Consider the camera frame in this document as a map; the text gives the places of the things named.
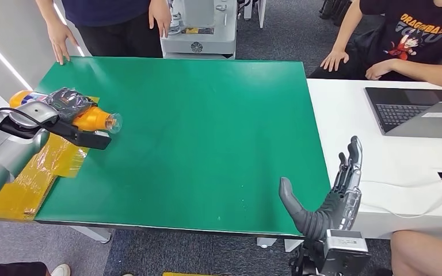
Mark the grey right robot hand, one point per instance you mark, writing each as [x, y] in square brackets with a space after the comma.
[312, 223]

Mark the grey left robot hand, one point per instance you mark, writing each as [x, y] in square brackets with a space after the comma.
[68, 103]

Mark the orange plastic bottle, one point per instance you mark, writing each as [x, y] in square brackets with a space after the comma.
[91, 119]

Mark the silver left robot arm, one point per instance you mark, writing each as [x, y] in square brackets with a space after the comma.
[0, 152]

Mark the white table foot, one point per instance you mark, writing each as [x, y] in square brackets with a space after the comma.
[266, 242]
[91, 234]

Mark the person's right hand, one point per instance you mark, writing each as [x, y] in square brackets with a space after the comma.
[61, 40]
[334, 60]

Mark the person's hand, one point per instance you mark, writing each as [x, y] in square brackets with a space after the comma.
[379, 69]
[334, 60]
[160, 15]
[61, 40]

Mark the yellow taped cardboard box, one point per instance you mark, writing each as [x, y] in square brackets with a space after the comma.
[38, 179]

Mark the person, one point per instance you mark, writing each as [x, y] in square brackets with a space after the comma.
[427, 38]
[427, 255]
[106, 19]
[7, 268]

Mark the green table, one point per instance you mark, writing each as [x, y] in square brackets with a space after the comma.
[186, 144]

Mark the person's left hand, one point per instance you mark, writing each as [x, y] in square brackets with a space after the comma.
[379, 69]
[160, 15]

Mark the yellow flat object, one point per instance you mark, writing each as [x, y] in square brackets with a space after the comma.
[186, 274]

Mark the grey laptop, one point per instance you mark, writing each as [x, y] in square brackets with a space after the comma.
[400, 112]

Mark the white machine base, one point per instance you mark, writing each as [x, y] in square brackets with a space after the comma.
[202, 42]

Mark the white shoe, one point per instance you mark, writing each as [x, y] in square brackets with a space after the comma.
[61, 271]

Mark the white office desk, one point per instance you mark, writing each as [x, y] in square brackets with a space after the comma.
[263, 15]

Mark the black bulky object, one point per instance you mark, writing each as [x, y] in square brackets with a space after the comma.
[329, 8]

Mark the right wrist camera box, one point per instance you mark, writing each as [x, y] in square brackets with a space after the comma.
[345, 249]

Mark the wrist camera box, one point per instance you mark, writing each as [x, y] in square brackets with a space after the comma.
[91, 140]
[345, 249]

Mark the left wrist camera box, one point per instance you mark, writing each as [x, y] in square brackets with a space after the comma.
[91, 140]

